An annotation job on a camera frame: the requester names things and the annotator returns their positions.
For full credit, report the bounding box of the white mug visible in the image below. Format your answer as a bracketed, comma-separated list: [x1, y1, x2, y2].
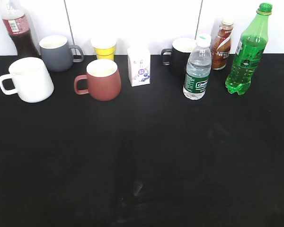
[0, 57, 54, 103]

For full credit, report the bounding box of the green soda bottle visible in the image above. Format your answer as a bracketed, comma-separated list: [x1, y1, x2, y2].
[225, 3, 273, 95]

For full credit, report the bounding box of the yellow paper cup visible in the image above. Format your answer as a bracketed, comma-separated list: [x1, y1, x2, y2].
[90, 36, 116, 61]

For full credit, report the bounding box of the cola bottle red label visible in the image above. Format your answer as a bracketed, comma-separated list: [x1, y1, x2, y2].
[0, 0, 39, 57]

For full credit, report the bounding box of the red mug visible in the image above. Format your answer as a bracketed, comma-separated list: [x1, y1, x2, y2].
[74, 59, 121, 101]

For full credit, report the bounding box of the white milk carton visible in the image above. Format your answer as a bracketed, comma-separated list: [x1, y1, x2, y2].
[127, 47, 151, 87]

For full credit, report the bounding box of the black mug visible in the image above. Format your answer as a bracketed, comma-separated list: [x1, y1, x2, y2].
[160, 37, 196, 78]

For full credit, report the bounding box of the clear water bottle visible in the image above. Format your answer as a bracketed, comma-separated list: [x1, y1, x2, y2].
[183, 34, 212, 100]

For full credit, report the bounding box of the brown coffee bottle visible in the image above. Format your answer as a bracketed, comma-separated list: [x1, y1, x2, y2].
[211, 17, 234, 70]

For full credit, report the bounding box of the grey mug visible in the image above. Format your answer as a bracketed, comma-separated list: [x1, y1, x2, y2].
[39, 35, 84, 72]

